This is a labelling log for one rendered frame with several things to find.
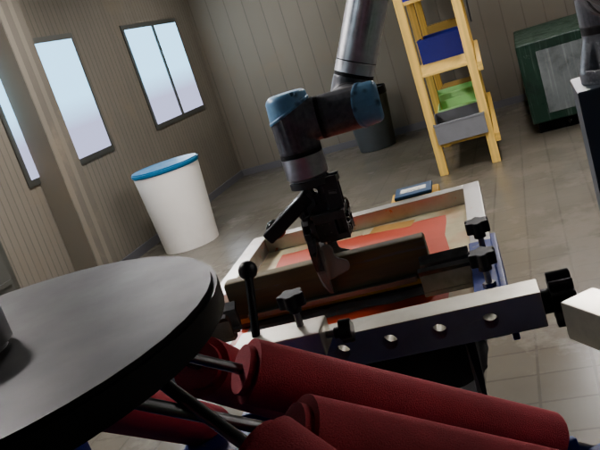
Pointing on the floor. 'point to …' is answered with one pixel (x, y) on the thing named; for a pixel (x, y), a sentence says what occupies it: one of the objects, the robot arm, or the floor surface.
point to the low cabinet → (550, 70)
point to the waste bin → (369, 141)
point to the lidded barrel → (178, 203)
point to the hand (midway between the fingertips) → (328, 283)
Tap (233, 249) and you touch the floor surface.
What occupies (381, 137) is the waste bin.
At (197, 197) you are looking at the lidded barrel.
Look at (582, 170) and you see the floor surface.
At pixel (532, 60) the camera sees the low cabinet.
